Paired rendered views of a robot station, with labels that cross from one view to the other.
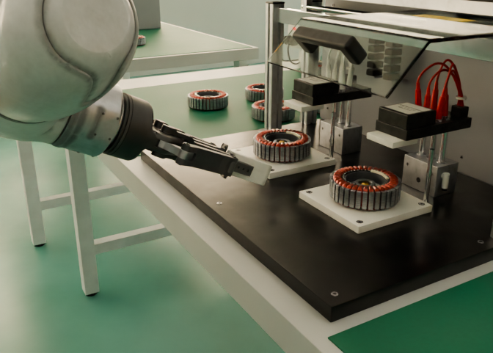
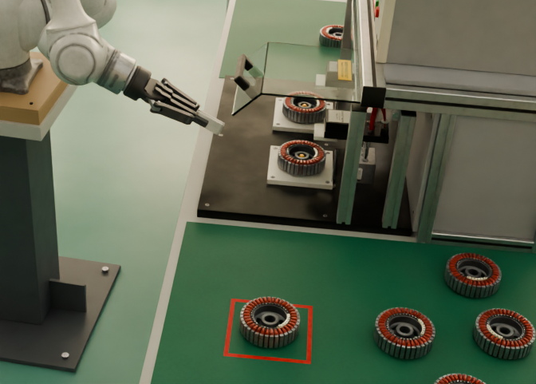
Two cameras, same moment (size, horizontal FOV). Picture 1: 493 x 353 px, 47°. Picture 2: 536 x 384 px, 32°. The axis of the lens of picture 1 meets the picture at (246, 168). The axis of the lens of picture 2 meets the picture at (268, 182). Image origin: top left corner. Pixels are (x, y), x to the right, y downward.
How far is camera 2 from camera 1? 159 cm
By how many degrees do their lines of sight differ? 30
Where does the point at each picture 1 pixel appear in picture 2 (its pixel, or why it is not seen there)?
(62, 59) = (62, 74)
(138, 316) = not seen: hidden behind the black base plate
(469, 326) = (254, 246)
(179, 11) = not seen: outside the picture
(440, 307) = (256, 234)
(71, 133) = (101, 82)
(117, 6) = (84, 60)
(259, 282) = (191, 187)
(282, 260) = (207, 180)
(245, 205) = (232, 142)
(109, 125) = (120, 83)
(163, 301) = not seen: hidden behind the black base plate
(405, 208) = (313, 180)
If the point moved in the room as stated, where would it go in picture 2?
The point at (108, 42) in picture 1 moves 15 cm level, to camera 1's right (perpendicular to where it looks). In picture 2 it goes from (78, 72) to (137, 96)
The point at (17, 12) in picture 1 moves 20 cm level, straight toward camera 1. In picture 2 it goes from (53, 55) to (9, 102)
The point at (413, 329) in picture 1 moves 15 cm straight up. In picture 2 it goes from (226, 235) to (230, 177)
